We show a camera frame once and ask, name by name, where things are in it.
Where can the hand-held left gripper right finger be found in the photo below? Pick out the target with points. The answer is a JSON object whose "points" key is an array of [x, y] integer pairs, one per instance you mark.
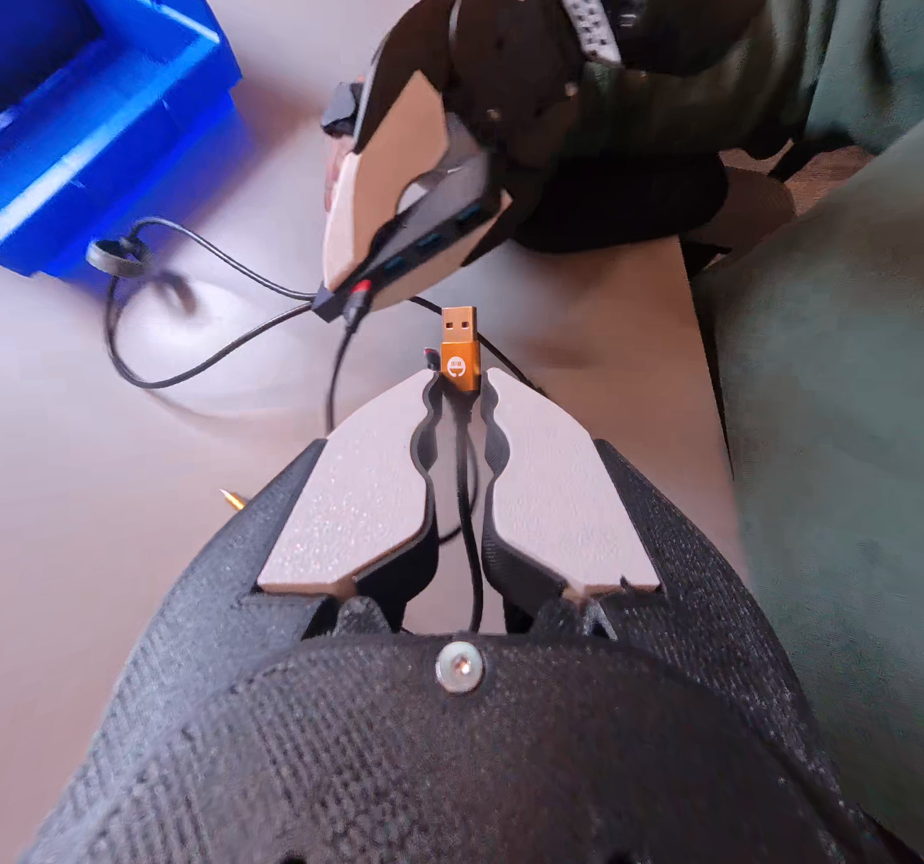
{"points": [[563, 503]]}

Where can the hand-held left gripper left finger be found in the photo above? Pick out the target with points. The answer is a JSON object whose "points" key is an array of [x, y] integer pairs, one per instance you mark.
{"points": [[354, 503]]}

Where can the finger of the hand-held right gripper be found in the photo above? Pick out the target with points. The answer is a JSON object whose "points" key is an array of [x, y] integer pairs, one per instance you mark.
{"points": [[390, 149], [440, 272]]}

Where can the blue plastic bin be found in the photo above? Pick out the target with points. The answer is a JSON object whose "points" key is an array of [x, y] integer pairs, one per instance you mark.
{"points": [[108, 120]]}

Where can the person's right hand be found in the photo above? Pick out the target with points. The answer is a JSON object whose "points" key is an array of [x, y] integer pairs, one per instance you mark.
{"points": [[336, 174]]}

